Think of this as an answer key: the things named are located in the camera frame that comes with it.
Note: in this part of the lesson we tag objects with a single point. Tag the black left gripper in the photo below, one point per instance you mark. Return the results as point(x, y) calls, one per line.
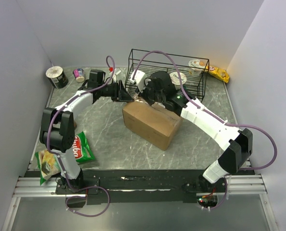
point(120, 93)

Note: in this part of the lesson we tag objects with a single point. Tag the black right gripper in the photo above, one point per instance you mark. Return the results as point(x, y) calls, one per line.
point(144, 96)

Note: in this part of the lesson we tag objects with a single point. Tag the brown cardboard box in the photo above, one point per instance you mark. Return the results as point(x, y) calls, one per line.
point(155, 124)

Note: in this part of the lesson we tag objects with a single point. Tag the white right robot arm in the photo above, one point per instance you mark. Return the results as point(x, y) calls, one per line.
point(235, 143)

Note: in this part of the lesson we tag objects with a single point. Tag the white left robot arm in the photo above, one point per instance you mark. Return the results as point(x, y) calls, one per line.
point(57, 130)

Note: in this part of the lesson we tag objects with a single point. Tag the white yogurt cup behind basket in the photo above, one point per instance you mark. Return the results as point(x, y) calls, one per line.
point(196, 67)

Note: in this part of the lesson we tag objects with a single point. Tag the pink yogurt cup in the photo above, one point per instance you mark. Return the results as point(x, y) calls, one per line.
point(79, 75)

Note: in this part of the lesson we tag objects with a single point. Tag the yellow snack bag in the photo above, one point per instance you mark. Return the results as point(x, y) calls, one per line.
point(218, 73)

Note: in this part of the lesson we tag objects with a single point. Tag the black can white lid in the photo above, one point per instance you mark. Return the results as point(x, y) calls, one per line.
point(57, 77)

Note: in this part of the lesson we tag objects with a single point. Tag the green Chuba chips bag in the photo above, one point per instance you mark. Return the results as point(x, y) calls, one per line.
point(48, 164)

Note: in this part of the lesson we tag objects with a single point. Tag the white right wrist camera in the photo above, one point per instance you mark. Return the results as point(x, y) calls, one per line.
point(138, 79)

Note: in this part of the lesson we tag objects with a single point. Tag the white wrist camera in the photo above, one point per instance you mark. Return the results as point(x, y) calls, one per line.
point(116, 74)
point(138, 79)

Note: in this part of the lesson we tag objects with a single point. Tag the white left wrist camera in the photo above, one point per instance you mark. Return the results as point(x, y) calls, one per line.
point(116, 74)

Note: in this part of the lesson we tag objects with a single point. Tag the black wire basket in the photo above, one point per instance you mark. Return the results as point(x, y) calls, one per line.
point(158, 62)

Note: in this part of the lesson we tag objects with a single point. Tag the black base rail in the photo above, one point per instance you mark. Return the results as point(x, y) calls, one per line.
point(133, 186)

